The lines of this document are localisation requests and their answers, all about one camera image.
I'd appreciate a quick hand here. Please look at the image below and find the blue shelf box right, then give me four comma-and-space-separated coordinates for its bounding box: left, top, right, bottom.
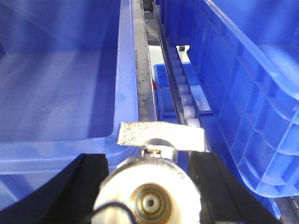
157, 0, 299, 198

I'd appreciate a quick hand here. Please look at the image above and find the silver metal valve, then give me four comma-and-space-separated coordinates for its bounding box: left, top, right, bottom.
91, 121, 205, 224

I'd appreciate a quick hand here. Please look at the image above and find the blue shelf box left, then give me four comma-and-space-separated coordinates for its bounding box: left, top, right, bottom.
0, 0, 138, 209

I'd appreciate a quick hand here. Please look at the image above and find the white roller track rail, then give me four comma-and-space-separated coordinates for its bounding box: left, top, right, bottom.
154, 0, 213, 127

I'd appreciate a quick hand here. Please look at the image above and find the small blue bin below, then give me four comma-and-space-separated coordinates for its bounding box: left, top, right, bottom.
153, 63, 214, 119

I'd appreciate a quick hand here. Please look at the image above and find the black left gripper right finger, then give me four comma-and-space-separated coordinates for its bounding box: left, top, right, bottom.
188, 152, 280, 224

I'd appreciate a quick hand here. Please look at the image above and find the blue shelf box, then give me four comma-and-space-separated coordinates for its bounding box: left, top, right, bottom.
157, 0, 299, 198
0, 0, 138, 209

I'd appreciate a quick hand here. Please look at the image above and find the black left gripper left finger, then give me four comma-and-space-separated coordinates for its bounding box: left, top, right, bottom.
0, 154, 109, 224

